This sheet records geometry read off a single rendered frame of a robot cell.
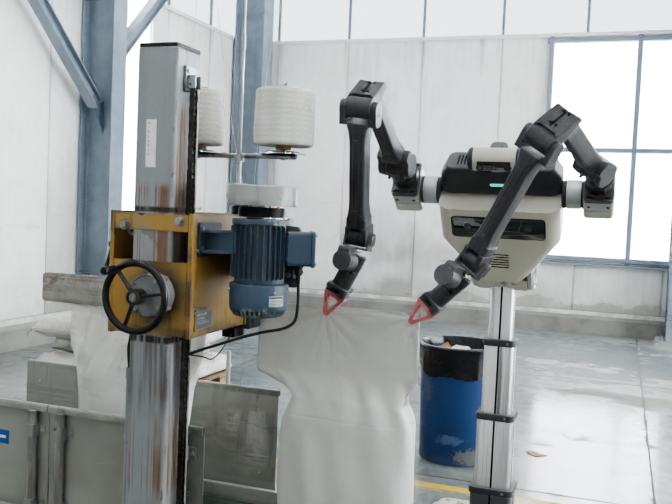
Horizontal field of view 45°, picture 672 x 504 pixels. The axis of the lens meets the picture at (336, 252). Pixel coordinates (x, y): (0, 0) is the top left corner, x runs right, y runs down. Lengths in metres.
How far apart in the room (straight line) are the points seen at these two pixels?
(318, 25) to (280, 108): 9.10
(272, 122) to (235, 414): 1.16
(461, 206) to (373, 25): 8.49
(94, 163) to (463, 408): 5.01
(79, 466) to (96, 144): 5.99
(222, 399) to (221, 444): 0.16
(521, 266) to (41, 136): 5.87
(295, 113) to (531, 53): 8.43
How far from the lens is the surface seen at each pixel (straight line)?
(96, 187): 8.33
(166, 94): 2.10
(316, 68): 11.13
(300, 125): 2.18
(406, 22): 10.89
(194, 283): 2.07
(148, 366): 2.14
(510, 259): 2.71
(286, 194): 2.03
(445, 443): 4.58
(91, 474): 2.61
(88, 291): 2.77
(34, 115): 7.88
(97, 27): 8.52
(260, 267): 2.04
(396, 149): 2.48
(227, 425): 2.94
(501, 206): 2.17
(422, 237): 10.52
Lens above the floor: 1.37
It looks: 3 degrees down
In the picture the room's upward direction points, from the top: 2 degrees clockwise
